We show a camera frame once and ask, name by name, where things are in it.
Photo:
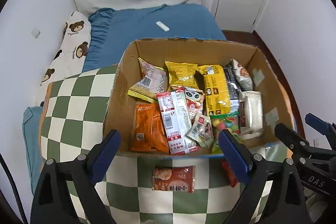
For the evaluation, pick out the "white remote control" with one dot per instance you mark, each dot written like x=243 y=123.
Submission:
x=162 y=26

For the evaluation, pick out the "brown cracker packet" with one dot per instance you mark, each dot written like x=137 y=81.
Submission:
x=174 y=179

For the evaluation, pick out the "grey white snack bag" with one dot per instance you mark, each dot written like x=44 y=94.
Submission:
x=242 y=76

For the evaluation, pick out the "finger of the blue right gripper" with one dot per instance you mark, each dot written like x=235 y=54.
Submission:
x=324 y=128

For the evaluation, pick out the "red triangular candy packet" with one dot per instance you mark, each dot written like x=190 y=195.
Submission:
x=229 y=173

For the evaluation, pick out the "red white long snack pack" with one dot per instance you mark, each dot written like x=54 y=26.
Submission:
x=177 y=122

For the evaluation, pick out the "blue bed sheet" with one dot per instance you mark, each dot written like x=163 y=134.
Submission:
x=111 y=32

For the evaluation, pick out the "white yellow snack bag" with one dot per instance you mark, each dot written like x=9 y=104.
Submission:
x=154 y=80

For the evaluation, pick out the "white biscuit pack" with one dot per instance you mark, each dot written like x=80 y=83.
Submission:
x=251 y=115

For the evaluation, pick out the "bear print pillow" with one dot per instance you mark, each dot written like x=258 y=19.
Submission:
x=69 y=59

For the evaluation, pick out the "green white checkered blanket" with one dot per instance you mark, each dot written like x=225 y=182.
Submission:
x=73 y=125

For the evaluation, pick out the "small white snack packet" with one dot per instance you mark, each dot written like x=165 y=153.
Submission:
x=201 y=131

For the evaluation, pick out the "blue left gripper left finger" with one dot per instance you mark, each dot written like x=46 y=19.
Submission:
x=101 y=156

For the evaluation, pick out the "orange panda snack bag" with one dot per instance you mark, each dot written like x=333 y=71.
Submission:
x=194 y=99

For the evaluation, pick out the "yellow chip bag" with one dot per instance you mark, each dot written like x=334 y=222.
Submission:
x=182 y=74

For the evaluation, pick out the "yellow black snack pack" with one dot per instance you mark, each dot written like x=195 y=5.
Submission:
x=218 y=101

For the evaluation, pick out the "watermelon gum ball bag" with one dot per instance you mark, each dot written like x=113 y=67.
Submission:
x=224 y=122

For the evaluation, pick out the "white wall socket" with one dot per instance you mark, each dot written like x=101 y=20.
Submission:
x=35 y=33

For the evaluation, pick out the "cardboard milk box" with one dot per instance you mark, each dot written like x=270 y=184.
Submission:
x=121 y=114

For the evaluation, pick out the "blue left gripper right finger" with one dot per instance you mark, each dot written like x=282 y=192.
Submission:
x=237 y=155

